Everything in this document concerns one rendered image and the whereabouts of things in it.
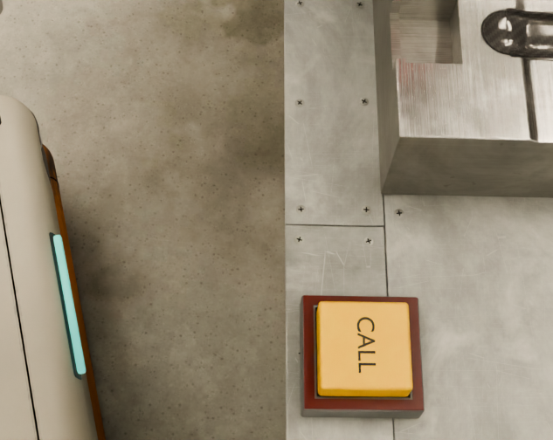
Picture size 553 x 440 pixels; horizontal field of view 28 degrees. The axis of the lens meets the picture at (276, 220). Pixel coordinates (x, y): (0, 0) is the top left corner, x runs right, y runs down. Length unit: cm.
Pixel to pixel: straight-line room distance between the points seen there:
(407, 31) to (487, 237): 16
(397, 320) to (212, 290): 91
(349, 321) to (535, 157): 17
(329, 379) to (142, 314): 92
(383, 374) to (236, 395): 87
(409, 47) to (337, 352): 22
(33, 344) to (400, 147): 68
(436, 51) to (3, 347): 71
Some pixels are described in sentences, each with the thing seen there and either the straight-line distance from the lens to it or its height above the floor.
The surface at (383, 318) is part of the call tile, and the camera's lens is 73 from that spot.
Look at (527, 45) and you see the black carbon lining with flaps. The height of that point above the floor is 88.
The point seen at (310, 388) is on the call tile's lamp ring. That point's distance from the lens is 72.
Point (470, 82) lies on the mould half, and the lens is 75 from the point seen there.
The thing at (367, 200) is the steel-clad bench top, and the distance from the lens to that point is 80.
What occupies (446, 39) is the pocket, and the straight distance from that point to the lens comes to 80.
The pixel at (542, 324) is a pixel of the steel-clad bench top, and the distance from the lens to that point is 79.
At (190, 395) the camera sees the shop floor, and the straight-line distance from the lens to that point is 157.
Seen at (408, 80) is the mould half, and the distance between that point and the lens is 74.
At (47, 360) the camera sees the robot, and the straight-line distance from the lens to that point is 131.
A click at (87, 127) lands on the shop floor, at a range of 174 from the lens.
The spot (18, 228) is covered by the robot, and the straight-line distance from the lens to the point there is 137.
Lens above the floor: 152
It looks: 66 degrees down
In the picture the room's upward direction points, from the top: 7 degrees clockwise
